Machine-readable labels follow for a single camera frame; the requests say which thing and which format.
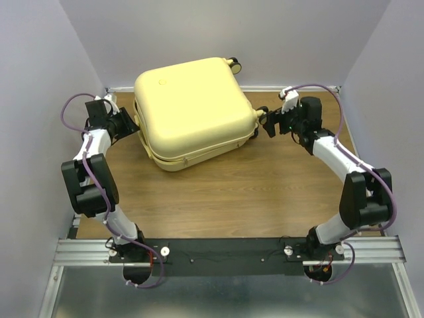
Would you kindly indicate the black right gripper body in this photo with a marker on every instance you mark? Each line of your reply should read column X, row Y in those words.
column 287, row 121

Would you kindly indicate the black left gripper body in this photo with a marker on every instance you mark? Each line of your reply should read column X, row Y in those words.
column 115, row 120

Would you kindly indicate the cream yellow suitcase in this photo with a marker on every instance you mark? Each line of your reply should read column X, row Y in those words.
column 192, row 112

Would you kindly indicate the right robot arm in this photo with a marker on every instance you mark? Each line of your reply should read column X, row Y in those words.
column 366, row 198

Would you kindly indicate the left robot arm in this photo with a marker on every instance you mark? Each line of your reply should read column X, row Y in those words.
column 90, row 184

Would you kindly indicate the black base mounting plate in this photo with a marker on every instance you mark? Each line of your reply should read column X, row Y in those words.
column 186, row 257

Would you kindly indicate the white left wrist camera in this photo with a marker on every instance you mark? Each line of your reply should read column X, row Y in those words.
column 110, row 103

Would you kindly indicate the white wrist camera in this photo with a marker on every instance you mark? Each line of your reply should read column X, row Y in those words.
column 290, row 97
column 110, row 103

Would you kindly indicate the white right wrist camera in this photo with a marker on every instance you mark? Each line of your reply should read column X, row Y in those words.
column 290, row 97

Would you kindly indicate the aluminium frame rail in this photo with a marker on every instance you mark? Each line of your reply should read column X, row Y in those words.
column 72, row 252

